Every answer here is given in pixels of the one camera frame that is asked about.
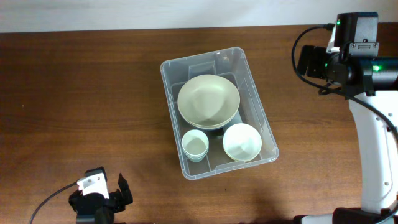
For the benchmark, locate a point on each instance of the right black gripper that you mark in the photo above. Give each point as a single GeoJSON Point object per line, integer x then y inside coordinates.
{"type": "Point", "coordinates": [317, 55]}

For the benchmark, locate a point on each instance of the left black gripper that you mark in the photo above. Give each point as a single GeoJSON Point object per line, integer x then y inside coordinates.
{"type": "Point", "coordinates": [117, 198]}

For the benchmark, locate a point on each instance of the grey cup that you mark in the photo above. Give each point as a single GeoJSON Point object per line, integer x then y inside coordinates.
{"type": "Point", "coordinates": [186, 155]}

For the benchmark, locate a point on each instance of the cream cup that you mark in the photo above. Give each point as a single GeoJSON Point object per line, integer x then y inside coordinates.
{"type": "Point", "coordinates": [195, 143]}

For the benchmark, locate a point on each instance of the white bowl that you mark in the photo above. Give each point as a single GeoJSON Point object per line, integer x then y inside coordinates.
{"type": "Point", "coordinates": [243, 137]}

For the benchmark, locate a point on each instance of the beige plate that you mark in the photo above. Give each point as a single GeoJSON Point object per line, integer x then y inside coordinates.
{"type": "Point", "coordinates": [208, 90]}
{"type": "Point", "coordinates": [207, 118]}

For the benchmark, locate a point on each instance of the mint green cup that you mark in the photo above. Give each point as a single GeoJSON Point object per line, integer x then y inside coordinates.
{"type": "Point", "coordinates": [196, 159]}

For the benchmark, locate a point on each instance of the dark blue plate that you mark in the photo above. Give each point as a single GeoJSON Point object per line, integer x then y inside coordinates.
{"type": "Point", "coordinates": [217, 128]}

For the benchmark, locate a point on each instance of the yellow bowl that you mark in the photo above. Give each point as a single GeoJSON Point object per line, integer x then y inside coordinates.
{"type": "Point", "coordinates": [238, 155]}

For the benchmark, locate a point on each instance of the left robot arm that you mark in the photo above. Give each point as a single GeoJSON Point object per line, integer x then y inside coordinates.
{"type": "Point", "coordinates": [101, 217]}

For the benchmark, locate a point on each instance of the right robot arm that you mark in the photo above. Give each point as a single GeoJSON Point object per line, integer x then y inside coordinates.
{"type": "Point", "coordinates": [369, 83]}

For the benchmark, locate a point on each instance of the clear plastic storage bin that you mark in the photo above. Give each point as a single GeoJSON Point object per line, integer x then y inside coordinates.
{"type": "Point", "coordinates": [232, 64]}

